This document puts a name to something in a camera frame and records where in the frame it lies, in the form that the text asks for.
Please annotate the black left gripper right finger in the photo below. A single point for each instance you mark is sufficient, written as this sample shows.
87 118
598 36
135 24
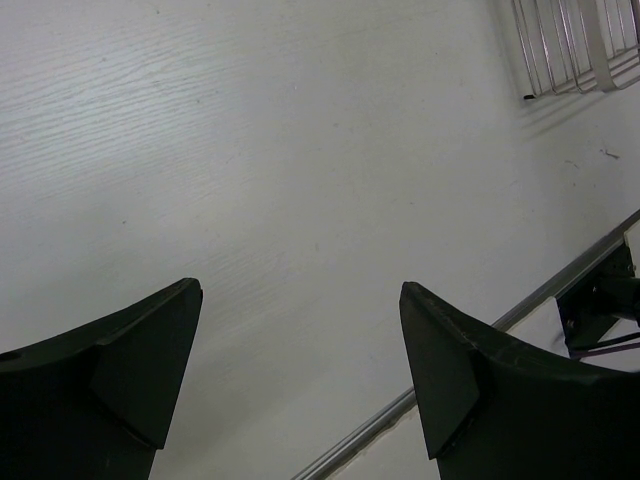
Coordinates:
494 407

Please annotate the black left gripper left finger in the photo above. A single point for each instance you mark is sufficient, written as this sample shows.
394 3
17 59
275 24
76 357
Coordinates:
97 402

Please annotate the aluminium table frame rail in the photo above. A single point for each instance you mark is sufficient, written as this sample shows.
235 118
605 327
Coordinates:
535 320

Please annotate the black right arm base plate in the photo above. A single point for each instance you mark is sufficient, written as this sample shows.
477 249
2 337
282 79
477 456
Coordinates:
606 294

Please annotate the chrome wire dish rack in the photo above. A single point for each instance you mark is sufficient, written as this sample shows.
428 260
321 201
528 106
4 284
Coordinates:
577 47

